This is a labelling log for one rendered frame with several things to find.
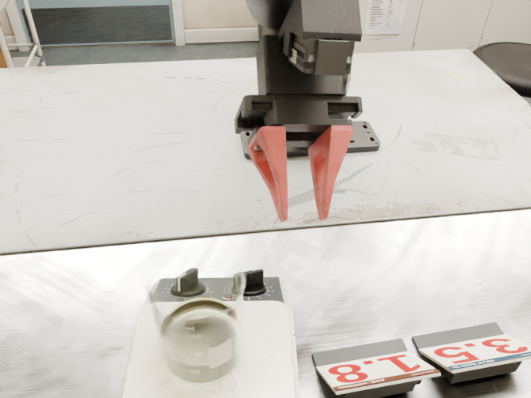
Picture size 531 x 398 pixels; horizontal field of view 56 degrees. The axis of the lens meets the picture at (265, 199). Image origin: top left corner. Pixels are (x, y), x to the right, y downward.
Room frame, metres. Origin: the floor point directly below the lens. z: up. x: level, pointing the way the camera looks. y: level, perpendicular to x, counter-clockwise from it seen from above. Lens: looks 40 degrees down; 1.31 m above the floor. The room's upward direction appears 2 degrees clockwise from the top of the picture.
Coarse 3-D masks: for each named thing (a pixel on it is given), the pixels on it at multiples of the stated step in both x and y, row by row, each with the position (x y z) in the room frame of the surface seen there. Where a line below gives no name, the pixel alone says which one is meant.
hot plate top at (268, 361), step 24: (144, 312) 0.24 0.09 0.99; (264, 312) 0.24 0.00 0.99; (288, 312) 0.24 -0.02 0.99; (144, 336) 0.22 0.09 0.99; (264, 336) 0.22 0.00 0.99; (288, 336) 0.22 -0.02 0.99; (144, 360) 0.20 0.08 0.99; (264, 360) 0.20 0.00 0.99; (288, 360) 0.20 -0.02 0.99; (144, 384) 0.18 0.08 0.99; (168, 384) 0.18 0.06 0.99; (240, 384) 0.18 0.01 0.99; (264, 384) 0.18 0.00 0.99; (288, 384) 0.18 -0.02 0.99
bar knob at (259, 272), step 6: (252, 270) 0.31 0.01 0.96; (258, 270) 0.31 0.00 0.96; (252, 276) 0.30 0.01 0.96; (258, 276) 0.30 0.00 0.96; (252, 282) 0.30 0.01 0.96; (258, 282) 0.30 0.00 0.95; (246, 288) 0.29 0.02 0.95; (252, 288) 0.29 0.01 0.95; (258, 288) 0.29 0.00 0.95; (264, 288) 0.29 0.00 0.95; (246, 294) 0.28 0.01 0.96; (252, 294) 0.28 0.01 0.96; (258, 294) 0.28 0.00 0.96
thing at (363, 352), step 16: (320, 352) 0.26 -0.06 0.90; (336, 352) 0.26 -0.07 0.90; (352, 352) 0.26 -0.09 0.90; (368, 352) 0.26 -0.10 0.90; (384, 352) 0.26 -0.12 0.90; (400, 352) 0.26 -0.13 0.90; (320, 368) 0.24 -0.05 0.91; (432, 368) 0.23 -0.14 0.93; (384, 384) 0.21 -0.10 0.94; (400, 384) 0.22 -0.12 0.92
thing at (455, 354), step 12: (504, 336) 0.28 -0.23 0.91; (444, 348) 0.26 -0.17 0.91; (456, 348) 0.26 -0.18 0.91; (468, 348) 0.26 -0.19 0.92; (480, 348) 0.26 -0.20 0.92; (492, 348) 0.26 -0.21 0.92; (504, 348) 0.26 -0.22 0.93; (516, 348) 0.25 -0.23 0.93; (528, 348) 0.25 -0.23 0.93; (444, 360) 0.24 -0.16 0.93; (456, 360) 0.24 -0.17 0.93; (468, 360) 0.24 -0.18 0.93
